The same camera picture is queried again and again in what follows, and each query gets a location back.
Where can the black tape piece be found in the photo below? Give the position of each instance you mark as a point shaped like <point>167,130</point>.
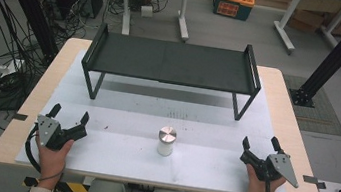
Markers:
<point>19,117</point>
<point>313,181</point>

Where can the silver metal cup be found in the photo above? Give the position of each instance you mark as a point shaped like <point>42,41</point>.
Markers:
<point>165,144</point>

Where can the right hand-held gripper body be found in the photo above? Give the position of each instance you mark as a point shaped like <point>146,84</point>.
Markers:
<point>278,165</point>

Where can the white power strip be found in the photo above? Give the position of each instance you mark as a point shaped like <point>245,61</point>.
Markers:
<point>11,67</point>

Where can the person's right hand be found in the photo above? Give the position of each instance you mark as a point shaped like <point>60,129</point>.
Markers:
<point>258,189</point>

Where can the person's left hand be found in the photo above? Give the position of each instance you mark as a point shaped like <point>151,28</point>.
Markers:
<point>51,160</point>

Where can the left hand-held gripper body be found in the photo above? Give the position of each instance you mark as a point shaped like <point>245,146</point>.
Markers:
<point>52,133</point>

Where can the white power adapter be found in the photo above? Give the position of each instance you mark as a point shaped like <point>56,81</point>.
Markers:
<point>147,11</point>

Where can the grey floor mat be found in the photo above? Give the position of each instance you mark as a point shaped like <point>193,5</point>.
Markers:
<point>320,113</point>

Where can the black metal shelf rack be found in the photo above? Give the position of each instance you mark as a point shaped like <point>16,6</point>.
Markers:
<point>173,62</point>

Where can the white desk frame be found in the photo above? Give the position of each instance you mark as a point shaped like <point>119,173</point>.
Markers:
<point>286,24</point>

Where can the white table mat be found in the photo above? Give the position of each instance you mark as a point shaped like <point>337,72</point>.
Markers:
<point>123,153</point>

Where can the orange and teal toolbox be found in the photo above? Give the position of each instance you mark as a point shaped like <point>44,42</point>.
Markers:
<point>233,5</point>

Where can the white desk with wooden top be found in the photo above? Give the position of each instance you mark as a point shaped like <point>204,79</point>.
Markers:
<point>184,10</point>

